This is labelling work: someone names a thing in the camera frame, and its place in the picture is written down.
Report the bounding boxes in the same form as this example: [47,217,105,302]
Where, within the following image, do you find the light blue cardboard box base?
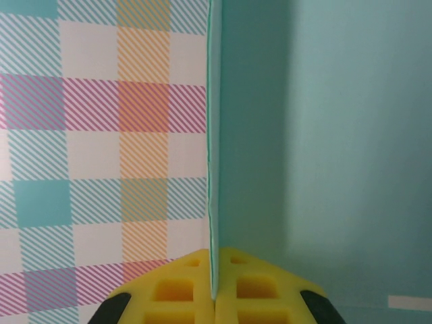
[205,0,432,324]

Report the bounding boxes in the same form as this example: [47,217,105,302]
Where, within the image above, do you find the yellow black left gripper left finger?
[88,248,215,324]

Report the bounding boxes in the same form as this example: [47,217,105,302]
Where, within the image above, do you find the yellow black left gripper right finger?
[215,246,345,324]

